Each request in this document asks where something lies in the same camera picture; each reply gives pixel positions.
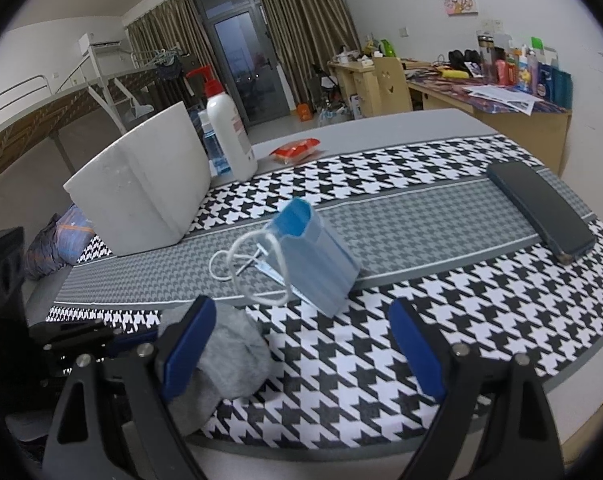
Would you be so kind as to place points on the wooden smiley chair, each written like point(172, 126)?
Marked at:
point(391, 85)

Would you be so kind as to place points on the white pump bottle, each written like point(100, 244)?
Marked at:
point(229, 130)

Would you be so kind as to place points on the black headphones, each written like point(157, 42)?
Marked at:
point(461, 60)

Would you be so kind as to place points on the houndstooth tablecloth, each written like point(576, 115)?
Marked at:
point(381, 220)

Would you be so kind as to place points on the white air conditioner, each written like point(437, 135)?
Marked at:
point(101, 42)

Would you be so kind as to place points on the wooden desk with patterned top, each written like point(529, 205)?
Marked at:
point(521, 130)

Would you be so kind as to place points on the clear water bottle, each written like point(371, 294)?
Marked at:
point(215, 152)

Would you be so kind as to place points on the white foam box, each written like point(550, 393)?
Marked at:
point(146, 175)

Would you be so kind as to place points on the hanging dark clothes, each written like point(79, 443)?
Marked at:
point(169, 67)

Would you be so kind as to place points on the grey sock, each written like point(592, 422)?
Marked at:
point(231, 360)

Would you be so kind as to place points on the black leather phone case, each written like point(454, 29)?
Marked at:
point(536, 205)

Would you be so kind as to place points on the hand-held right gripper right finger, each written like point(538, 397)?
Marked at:
point(416, 355)

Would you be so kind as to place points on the printed papers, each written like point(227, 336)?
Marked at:
point(501, 97)

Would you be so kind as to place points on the red packet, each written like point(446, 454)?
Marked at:
point(296, 151)

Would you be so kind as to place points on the yellow tube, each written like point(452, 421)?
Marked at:
point(455, 74)

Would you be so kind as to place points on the wooden desk with drawers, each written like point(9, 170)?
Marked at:
point(356, 80)

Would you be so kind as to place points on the small metal bunk bed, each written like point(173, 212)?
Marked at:
point(181, 67)

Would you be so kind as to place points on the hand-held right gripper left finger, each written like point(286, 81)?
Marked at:
point(186, 355)

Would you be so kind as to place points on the glass balcony door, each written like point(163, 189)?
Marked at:
point(246, 50)

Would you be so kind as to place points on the white carton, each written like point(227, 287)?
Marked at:
point(356, 106)

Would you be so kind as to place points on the row of toiletry bottles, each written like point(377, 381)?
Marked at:
point(526, 70)

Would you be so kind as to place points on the blue plaid quilt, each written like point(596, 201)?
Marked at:
point(56, 245)

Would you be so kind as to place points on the wide wall socket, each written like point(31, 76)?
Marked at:
point(491, 24)

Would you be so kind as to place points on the large metal bunk bed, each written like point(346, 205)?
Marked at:
point(41, 105)

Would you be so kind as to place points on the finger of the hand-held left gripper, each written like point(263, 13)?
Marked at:
point(71, 337)

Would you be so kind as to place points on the brown curtain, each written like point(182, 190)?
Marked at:
point(306, 35)
point(156, 25)

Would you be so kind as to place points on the green packet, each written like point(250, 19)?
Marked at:
point(387, 48)

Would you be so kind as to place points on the blue face mask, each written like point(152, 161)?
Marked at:
point(311, 260)

